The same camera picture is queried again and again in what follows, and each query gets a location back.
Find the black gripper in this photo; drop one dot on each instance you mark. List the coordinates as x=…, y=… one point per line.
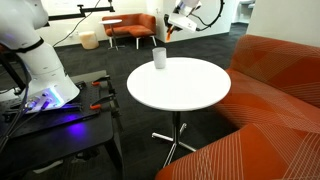
x=167, y=20

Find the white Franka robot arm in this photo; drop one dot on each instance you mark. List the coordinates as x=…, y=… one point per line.
x=45, y=68

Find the white mug cup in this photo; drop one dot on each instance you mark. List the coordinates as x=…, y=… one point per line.
x=159, y=58

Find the small orange lounge sofa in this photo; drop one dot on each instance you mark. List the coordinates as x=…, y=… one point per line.
x=133, y=26

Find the small white round table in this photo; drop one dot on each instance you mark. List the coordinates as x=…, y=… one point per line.
x=111, y=22

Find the beige round stool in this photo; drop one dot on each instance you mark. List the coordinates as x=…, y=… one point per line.
x=89, y=40

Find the large orange patterned sofa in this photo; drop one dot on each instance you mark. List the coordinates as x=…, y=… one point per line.
x=266, y=110

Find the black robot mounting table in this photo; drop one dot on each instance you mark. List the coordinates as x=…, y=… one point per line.
x=66, y=143

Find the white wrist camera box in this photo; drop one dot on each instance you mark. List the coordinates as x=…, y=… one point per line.
x=183, y=22

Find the white wall outlet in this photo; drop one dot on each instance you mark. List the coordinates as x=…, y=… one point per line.
x=74, y=33

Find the chrome table pedestal base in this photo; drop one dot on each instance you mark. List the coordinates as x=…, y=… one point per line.
x=175, y=133

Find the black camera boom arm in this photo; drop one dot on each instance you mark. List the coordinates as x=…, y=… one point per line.
x=66, y=16

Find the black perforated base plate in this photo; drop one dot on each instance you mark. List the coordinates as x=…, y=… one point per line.
x=83, y=100

